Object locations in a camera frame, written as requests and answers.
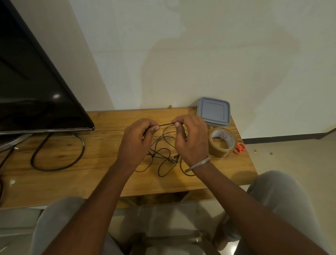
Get person's right forearm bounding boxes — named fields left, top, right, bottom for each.
left=189, top=160, right=329, bottom=255

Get person's right leg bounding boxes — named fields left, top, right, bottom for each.
left=223, top=170, right=333, bottom=255

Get person's leg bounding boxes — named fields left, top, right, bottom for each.
left=31, top=197, right=124, bottom=255
left=223, top=170, right=333, bottom=255

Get black television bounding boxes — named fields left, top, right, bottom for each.
left=0, top=0, right=96, bottom=136

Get thick black looped cable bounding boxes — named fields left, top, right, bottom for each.
left=30, top=132, right=85, bottom=172

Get silver bracelet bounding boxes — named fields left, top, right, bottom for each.
left=184, top=157, right=212, bottom=173

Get person's left leg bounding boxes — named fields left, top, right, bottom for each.
left=31, top=197, right=124, bottom=255

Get brown packing tape roll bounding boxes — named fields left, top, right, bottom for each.
left=208, top=126, right=237, bottom=159

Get silver television stand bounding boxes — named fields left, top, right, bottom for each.
left=0, top=133, right=33, bottom=152

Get person's left forearm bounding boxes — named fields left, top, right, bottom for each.
left=42, top=164, right=137, bottom=255

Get grey lidded plastic container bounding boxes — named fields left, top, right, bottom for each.
left=196, top=97, right=231, bottom=129

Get person's right hand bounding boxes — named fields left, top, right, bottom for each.
left=171, top=115, right=210, bottom=167

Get black audio cable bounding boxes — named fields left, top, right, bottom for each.
left=143, top=122, right=196, bottom=178

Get person's left hand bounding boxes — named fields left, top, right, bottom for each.
left=117, top=118, right=161, bottom=171

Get orange scissors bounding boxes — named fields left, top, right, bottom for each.
left=233, top=142, right=247, bottom=155

